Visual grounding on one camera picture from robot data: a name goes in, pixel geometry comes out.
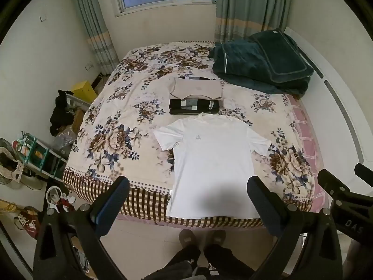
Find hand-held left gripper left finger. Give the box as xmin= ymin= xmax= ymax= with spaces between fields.
xmin=33 ymin=176 xmax=131 ymax=280

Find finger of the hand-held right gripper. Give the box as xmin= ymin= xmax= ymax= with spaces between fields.
xmin=318 ymin=169 xmax=373 ymax=210
xmin=354 ymin=163 xmax=373 ymax=186

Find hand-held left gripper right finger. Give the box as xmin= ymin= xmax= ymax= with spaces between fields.
xmin=246 ymin=176 xmax=343 ymax=280

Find white t-shirt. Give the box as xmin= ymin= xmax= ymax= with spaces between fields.
xmin=153 ymin=113 xmax=272 ymax=219

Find person's right forearm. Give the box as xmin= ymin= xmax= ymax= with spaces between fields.
xmin=342 ymin=238 xmax=370 ymax=280

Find pink checked sheet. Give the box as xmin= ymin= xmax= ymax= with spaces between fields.
xmin=287 ymin=93 xmax=328 ymax=211

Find person's right slipper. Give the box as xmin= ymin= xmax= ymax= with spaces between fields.
xmin=205 ymin=230 xmax=227 ymax=249

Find person's slipper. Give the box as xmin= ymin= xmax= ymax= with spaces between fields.
xmin=178 ymin=229 xmax=197 ymax=250
xmin=205 ymin=230 xmax=227 ymax=249

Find small white fan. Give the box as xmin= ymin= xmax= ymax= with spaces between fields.
xmin=45 ymin=185 xmax=71 ymax=208

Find white headboard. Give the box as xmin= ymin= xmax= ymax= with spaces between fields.
xmin=283 ymin=26 xmax=373 ymax=170

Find person's right leg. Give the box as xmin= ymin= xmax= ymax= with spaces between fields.
xmin=203 ymin=246 xmax=257 ymax=280

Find person's left slipper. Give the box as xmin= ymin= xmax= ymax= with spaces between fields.
xmin=178 ymin=229 xmax=197 ymax=250

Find clear plastic bag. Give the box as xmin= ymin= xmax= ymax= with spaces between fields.
xmin=54 ymin=128 xmax=77 ymax=153

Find green shelf cart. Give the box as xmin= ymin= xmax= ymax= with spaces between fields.
xmin=17 ymin=133 xmax=69 ymax=181

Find bed with floral sheet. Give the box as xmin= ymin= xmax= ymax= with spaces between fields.
xmin=62 ymin=40 xmax=327 ymax=228

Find brown cardboard box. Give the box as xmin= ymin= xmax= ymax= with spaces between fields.
xmin=71 ymin=109 xmax=87 ymax=132

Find shoes on floor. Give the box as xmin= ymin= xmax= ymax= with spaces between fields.
xmin=14 ymin=206 xmax=41 ymax=240

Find black cloth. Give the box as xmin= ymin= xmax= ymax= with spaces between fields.
xmin=49 ymin=90 xmax=76 ymax=136

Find black patterned folded garment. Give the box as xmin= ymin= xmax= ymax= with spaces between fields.
xmin=169 ymin=98 xmax=224 ymax=115

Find standing fan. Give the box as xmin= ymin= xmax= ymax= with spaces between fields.
xmin=0 ymin=138 xmax=25 ymax=186

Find yellow box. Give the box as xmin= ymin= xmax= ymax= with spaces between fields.
xmin=71 ymin=81 xmax=97 ymax=104

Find beige folded shirt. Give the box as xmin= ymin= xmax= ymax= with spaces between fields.
xmin=170 ymin=77 xmax=224 ymax=100

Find dark green pillow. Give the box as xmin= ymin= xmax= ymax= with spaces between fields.
xmin=249 ymin=29 xmax=314 ymax=84

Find dark green blanket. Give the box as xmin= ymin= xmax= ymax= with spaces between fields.
xmin=208 ymin=38 xmax=309 ymax=95

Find grey-green striped curtain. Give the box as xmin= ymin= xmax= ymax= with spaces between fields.
xmin=215 ymin=0 xmax=293 ymax=45
xmin=71 ymin=0 xmax=119 ymax=76

